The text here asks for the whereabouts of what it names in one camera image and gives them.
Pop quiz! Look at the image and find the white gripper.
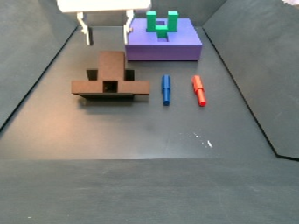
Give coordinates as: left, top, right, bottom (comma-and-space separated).
58, 0, 152, 46

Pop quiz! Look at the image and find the brown T-shaped block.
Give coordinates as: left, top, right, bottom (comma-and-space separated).
71, 52, 150, 95

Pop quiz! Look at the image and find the black angle fixture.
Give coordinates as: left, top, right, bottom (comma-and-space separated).
79, 69, 135, 102

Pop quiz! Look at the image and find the green U-shaped block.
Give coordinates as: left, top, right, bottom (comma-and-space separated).
146, 11, 179, 39

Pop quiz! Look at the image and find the purple base block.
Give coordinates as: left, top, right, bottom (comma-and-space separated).
126, 18, 203, 61

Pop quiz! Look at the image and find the blue peg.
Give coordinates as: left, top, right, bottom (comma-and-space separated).
162, 74, 171, 106

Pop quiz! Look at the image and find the red peg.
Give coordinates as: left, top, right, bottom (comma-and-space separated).
191, 75, 207, 107

